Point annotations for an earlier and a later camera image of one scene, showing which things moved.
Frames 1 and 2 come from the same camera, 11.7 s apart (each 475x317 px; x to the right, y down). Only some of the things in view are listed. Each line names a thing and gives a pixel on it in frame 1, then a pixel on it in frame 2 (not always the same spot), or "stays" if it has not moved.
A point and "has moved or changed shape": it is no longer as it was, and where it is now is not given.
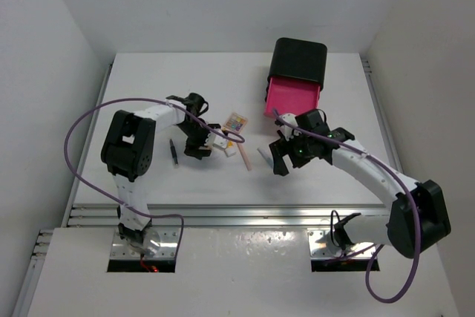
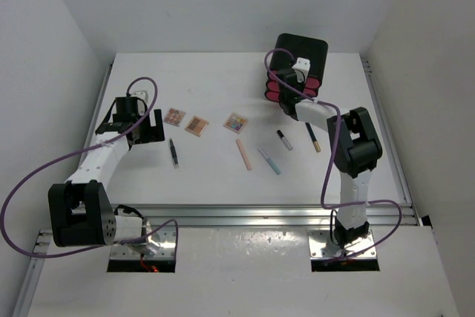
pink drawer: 290,96 has moved or changed shape
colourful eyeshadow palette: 236,122 stays
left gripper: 191,147 → 152,133
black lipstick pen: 173,152 stays
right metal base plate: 320,246 stays
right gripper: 278,151 → 303,85
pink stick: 247,162 stays
